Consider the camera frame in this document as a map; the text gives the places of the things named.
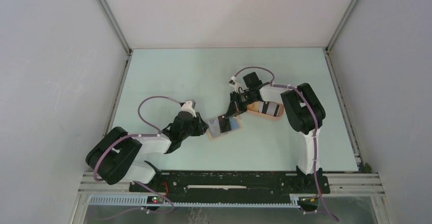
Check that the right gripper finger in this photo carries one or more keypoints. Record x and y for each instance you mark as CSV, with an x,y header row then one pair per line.
x,y
238,110
228,112

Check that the black credit card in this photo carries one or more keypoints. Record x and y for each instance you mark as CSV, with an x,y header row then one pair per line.
x,y
224,124

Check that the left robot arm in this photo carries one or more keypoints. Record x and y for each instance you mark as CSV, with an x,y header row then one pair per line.
x,y
120,155

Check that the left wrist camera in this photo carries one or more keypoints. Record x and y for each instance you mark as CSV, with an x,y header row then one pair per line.
x,y
189,106

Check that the pink oval tray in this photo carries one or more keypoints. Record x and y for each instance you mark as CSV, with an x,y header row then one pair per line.
x,y
265,116

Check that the grey silver credit card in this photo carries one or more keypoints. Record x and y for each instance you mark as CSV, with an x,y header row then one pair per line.
x,y
214,130

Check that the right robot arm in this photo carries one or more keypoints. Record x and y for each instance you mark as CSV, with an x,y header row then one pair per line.
x,y
304,111

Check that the gold credit card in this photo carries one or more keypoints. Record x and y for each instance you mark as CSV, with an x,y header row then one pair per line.
x,y
254,107

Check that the white credit card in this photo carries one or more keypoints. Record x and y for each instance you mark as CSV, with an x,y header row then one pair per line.
x,y
271,109

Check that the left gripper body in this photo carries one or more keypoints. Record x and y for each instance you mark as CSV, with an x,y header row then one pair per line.
x,y
194,130

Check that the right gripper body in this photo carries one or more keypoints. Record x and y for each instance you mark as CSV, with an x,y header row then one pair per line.
x,y
242,99

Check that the beige leather card holder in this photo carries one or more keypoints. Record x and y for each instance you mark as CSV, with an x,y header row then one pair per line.
x,y
235,123

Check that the aluminium frame rail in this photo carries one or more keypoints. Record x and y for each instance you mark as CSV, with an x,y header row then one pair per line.
x,y
126,193

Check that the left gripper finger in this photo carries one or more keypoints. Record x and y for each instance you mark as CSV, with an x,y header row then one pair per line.
x,y
203,129
201,123

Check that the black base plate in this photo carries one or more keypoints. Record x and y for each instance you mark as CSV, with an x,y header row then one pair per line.
x,y
237,187

